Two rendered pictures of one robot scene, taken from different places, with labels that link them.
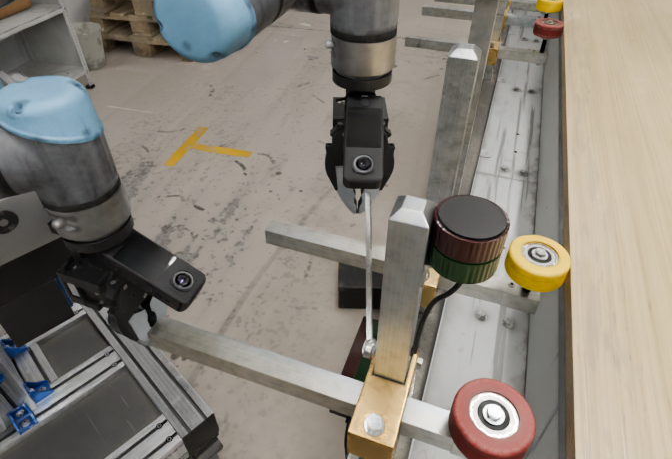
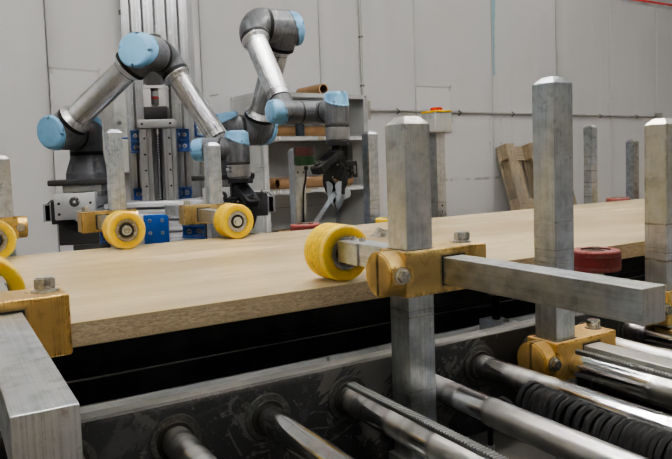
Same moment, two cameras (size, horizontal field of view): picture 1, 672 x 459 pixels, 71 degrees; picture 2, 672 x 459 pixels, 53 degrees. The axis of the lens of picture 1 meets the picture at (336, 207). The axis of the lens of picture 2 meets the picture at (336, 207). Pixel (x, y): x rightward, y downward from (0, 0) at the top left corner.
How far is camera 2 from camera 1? 176 cm
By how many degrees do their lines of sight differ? 50
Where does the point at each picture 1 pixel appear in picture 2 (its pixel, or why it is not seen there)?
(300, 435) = not seen: outside the picture
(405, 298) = (293, 183)
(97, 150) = (243, 148)
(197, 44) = (270, 116)
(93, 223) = (235, 170)
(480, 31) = (433, 150)
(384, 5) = (334, 114)
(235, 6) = (279, 106)
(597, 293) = not seen: hidden behind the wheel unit
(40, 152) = (229, 143)
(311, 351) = not seen: hidden behind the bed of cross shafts
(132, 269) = (240, 190)
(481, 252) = (297, 151)
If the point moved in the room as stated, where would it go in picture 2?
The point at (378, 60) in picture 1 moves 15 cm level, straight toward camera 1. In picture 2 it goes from (334, 133) to (298, 133)
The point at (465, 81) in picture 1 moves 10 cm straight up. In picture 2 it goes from (366, 142) to (365, 109)
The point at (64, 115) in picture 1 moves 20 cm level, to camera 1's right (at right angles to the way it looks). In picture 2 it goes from (237, 134) to (283, 130)
